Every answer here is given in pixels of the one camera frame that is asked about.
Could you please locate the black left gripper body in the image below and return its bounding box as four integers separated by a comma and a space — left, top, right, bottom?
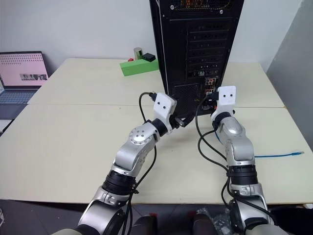
170, 114, 187, 129

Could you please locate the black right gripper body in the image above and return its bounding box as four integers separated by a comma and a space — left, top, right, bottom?
204, 98, 219, 114

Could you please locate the blue ethernet cable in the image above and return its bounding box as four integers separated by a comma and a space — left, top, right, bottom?
214, 129, 305, 159

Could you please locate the black computer tower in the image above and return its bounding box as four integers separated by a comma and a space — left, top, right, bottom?
149, 0, 245, 117

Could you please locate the green box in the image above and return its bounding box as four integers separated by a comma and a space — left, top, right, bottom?
119, 58, 160, 77

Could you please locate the small black box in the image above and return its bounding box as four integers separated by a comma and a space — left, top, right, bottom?
142, 52, 157, 63

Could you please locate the crumpled clear plastic bag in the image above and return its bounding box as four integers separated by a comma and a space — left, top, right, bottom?
197, 206, 232, 235

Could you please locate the dark rounded shape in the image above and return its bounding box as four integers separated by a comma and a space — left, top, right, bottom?
192, 213, 217, 235
133, 214, 157, 235

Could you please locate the open grey laptop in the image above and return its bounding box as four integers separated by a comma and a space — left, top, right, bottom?
0, 50, 50, 105

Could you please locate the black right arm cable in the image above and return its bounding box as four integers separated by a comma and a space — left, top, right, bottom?
194, 91, 279, 227

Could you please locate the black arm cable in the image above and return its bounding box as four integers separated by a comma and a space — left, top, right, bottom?
194, 91, 279, 227
123, 92, 157, 235

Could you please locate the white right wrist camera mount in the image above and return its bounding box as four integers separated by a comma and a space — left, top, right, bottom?
211, 85, 237, 121

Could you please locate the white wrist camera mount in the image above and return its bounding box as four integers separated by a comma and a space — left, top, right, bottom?
211, 85, 237, 121
153, 92, 178, 135

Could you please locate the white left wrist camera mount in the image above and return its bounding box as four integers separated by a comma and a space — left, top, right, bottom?
153, 92, 178, 135

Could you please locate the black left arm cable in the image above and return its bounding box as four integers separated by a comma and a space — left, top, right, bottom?
123, 92, 157, 235

